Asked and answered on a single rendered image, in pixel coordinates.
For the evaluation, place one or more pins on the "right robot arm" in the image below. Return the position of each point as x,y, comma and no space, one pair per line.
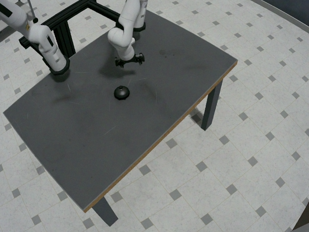
16,17

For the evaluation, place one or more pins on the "black dome-shaped desk bell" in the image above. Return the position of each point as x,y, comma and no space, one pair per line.
121,92

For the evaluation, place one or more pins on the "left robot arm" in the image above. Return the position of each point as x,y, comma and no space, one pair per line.
132,16

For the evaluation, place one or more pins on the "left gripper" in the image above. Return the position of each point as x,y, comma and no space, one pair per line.
136,58

